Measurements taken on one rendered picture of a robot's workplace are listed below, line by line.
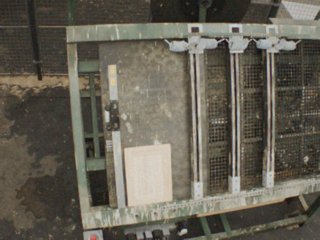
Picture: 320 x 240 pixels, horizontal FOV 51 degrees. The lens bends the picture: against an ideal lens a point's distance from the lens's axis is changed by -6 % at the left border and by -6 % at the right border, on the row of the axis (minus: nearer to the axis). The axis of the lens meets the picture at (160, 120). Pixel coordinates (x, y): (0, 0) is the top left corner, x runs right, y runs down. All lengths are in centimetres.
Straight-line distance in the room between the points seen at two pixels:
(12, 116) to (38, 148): 61
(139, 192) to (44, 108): 223
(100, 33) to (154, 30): 33
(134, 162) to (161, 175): 21
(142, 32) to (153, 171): 92
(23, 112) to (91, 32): 234
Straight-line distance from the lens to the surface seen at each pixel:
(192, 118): 235
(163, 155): 239
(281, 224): 353
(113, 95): 224
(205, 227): 327
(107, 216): 242
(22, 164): 384
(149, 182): 242
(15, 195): 364
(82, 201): 237
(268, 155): 265
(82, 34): 218
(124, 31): 220
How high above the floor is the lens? 302
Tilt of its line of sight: 46 degrees down
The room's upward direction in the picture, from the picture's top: 9 degrees clockwise
